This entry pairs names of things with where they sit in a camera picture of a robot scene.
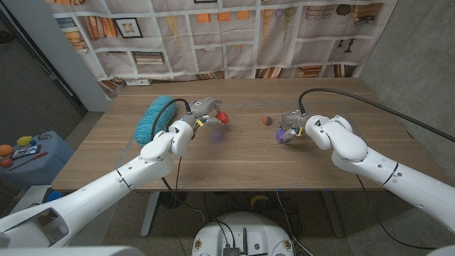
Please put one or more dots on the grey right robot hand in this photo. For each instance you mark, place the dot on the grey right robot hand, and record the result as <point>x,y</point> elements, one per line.
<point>295,119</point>

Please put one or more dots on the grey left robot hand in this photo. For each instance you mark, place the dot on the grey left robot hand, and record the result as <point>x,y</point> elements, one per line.
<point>202,108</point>

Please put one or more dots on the red magnetic cube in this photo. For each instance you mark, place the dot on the red magnetic cube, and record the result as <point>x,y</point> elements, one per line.
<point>222,118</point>

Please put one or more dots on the purple magnetic cube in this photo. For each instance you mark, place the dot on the purple magnetic cube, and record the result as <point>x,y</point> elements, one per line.
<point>280,137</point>

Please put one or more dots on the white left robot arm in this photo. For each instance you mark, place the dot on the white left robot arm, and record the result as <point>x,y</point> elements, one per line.
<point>106,188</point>

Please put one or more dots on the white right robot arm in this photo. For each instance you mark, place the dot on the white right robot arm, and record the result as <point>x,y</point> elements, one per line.
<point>373,160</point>

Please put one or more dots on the yellow toy banana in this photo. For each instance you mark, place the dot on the yellow toy banana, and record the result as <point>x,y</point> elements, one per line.
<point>256,199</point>

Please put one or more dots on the yellow toy lemon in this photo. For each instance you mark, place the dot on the yellow toy lemon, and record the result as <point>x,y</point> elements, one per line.
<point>24,141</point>

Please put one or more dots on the orange toy fruit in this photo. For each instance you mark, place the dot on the orange toy fruit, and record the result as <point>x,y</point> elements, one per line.
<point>5,150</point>

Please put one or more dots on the red toy fruit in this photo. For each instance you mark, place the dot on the red toy fruit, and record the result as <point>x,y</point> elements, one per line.
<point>5,163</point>

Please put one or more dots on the teal yarn skein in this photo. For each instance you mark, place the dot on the teal yarn skein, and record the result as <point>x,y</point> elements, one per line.
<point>147,121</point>

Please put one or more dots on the printed bookshelf backdrop cloth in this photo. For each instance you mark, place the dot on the printed bookshelf backdrop cloth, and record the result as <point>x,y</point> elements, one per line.
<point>220,42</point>

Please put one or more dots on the white power strip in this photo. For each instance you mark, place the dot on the white power strip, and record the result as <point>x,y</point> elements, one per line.
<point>138,82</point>

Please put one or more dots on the black round floor disc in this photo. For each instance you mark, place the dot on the black round floor disc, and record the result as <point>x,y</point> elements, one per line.
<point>174,200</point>

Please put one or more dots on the grey table leg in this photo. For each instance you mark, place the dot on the grey table leg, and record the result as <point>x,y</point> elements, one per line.
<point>334,217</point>

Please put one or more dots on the white table leg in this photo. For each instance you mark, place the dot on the white table leg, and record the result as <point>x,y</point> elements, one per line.
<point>149,217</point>

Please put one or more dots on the white robot mobile base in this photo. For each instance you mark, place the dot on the white robot mobile base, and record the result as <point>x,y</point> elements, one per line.
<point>213,238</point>

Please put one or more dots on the black antenna module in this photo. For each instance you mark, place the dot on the black antenna module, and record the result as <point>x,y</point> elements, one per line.
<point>231,250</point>

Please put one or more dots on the small grey round object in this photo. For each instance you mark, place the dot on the small grey round object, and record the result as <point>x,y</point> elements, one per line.
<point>44,136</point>

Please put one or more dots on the grey-blue padded stool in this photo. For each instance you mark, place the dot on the grey-blue padded stool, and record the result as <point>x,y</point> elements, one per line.
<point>42,170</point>

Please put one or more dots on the smartphone with colourful screen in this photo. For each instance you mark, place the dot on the smartphone with colourful screen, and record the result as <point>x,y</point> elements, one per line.
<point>26,151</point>

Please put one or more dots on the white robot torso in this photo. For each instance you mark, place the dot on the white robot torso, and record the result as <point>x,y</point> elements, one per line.
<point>71,251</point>

